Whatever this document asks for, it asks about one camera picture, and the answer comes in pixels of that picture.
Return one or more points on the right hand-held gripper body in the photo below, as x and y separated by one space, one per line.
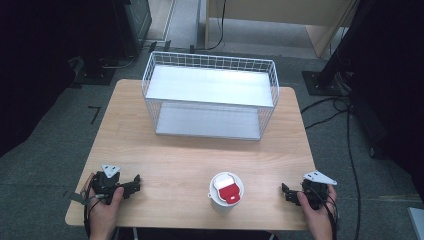
315 193

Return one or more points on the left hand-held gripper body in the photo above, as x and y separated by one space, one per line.
104 184

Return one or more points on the person's right hand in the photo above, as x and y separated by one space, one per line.
320 218

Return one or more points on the person's left hand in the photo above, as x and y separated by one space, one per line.
105 216

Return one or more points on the white cup with red lid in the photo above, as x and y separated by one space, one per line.
226 191

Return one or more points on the white box corner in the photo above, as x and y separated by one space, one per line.
417 225

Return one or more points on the black flat stand base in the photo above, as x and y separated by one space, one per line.
95 75

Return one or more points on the black metal stand with base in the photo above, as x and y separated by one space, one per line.
325 81

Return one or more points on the dark curtain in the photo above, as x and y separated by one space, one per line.
396 83
30 66

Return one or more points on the black cabinet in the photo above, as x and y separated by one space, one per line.
133 23

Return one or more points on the beige wooden panel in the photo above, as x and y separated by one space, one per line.
283 10

